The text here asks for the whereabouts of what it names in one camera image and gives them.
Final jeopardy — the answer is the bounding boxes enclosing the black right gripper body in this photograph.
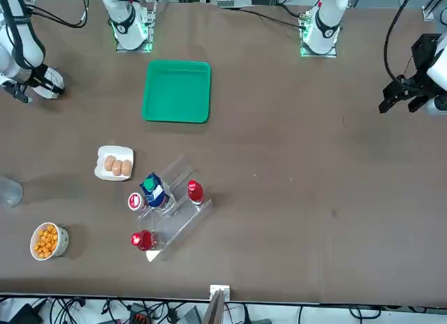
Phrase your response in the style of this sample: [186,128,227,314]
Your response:
[20,64,50,91]

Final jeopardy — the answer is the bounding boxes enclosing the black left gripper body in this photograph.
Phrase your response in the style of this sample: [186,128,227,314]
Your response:
[411,33,443,82]

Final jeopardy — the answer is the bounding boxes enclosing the white egg box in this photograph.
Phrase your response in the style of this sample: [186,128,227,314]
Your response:
[94,145,135,182]

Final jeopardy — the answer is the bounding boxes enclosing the black box on floor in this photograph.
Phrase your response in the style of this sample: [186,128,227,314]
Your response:
[6,302,44,324]

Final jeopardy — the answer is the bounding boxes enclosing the clear drinking glass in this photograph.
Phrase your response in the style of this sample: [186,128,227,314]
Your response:
[0,177,24,209]

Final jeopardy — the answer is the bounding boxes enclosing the green plastic tray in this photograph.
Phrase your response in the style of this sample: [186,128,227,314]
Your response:
[140,59,213,124]

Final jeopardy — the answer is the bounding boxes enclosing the blue and white milk carton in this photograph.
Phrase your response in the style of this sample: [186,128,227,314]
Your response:
[139,173,173,209]

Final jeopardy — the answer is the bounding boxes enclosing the white cup of orange snacks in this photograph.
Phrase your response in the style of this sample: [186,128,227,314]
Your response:
[29,221,70,262]

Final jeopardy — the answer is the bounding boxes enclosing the red drink bottle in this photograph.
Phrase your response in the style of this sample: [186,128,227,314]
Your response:
[130,229,159,252]
[187,179,206,205]

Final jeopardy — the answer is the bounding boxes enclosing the clear acrylic stepped shelf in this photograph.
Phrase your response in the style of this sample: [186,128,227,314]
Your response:
[135,154,214,263]

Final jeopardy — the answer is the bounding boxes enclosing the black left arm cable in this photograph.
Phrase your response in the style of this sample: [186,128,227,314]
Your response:
[383,0,418,84]

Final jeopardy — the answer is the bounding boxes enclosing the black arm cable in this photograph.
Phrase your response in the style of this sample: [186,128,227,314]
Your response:
[19,0,89,29]
[383,0,418,84]

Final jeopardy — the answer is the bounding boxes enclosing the aluminium frame profile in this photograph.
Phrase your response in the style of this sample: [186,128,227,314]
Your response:
[421,0,447,22]

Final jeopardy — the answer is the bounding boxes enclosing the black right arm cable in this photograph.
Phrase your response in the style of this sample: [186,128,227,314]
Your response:
[19,0,89,29]

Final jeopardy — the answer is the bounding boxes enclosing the thin black table cable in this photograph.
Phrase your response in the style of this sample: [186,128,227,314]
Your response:
[240,8,303,29]

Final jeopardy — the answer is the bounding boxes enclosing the white table edge bracket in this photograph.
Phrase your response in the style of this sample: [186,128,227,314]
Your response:
[209,284,232,301]

